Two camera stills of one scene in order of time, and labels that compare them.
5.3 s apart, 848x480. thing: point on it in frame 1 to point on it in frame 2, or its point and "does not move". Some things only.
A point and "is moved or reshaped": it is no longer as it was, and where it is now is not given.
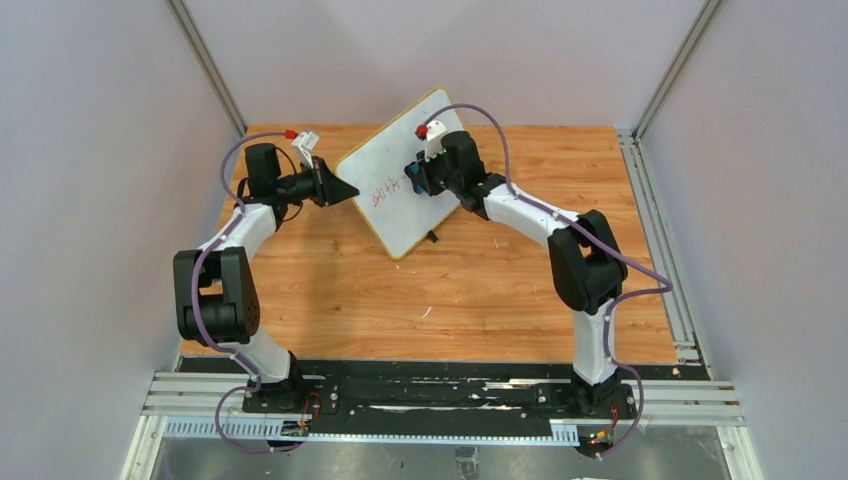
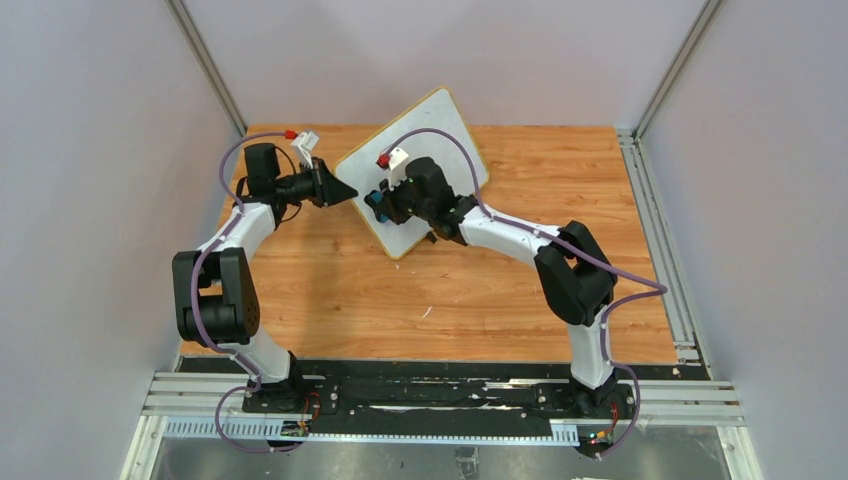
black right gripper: (424, 176) to (391, 205)
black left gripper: (318, 185) does not move
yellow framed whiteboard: (397, 215) does not move
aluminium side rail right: (683, 322) does not move
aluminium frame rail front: (685, 403) does not move
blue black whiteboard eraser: (414, 174) is moved or reshaped
